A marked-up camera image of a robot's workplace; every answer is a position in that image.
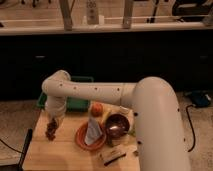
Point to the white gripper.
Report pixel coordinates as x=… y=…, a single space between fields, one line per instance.
x=55 y=106

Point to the yellow banana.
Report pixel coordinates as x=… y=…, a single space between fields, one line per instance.
x=105 y=115

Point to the dark grape bunch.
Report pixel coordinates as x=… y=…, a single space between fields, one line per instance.
x=52 y=126

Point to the black bar beside table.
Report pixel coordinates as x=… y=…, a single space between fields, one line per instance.
x=27 y=141

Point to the orange fruit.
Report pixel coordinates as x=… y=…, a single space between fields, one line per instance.
x=97 y=109

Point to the dark blue floor object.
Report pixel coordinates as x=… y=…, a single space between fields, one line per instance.
x=200 y=99

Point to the dark brown bowl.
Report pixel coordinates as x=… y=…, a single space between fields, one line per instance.
x=117 y=125

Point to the green plastic tray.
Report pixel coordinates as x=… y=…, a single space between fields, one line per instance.
x=73 y=104

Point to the small wooden block box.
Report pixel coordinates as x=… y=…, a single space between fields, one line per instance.
x=111 y=155

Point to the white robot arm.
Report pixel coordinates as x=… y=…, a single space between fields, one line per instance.
x=157 y=117

